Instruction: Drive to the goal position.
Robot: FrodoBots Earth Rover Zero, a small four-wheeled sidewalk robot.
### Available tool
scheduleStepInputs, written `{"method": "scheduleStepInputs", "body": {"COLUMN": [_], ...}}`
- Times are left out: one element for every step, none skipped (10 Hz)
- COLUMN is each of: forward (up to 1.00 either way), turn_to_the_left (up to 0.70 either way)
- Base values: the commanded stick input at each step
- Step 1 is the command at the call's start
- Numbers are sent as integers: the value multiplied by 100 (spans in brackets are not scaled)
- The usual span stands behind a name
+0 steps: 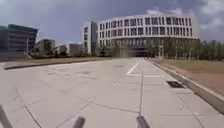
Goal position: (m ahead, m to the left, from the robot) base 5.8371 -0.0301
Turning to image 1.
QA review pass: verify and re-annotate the grey concrete slab pavement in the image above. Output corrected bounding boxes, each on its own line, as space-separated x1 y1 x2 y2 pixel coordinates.
0 57 224 128

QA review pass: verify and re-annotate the low pale building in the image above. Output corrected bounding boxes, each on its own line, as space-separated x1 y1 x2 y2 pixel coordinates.
56 42 84 57

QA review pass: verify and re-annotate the curved white multi-storey building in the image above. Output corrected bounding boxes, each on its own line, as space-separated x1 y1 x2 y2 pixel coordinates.
83 13 201 58

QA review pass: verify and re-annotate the grass strip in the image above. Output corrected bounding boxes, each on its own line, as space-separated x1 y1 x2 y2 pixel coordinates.
3 56 114 71

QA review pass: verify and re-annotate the robot's own part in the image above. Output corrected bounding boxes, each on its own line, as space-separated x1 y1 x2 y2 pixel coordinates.
72 115 86 128
136 115 151 128

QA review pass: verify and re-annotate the dark drain grate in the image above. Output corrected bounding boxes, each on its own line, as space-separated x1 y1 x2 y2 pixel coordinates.
166 80 186 89

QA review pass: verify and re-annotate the small grey building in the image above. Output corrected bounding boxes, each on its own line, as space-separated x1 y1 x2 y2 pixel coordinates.
34 38 57 56

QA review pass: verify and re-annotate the grass and bare earth field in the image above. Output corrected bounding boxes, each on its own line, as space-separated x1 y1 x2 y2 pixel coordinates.
156 59 224 98

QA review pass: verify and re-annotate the grey concrete kerb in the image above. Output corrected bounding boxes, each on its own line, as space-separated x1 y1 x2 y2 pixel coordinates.
151 61 224 115

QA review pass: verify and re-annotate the row of green trees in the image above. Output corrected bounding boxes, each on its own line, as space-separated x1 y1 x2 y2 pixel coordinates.
96 37 224 62

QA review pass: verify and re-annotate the dark glass building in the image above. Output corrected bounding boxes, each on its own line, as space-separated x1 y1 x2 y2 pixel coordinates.
0 23 39 60

